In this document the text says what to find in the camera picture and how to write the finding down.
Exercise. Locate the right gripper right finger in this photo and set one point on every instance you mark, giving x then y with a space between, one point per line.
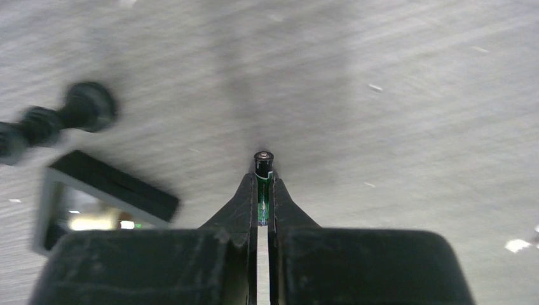
311 264

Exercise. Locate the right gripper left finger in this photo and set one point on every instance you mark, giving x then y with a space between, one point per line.
214 264

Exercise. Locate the green yellow battery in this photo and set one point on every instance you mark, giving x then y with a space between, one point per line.
264 175

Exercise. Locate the narrow white battery cover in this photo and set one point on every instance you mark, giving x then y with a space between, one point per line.
519 244

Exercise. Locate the white chess pawn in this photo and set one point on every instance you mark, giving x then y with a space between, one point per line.
107 220

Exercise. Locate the black framed display box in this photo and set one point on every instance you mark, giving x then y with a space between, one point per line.
78 183

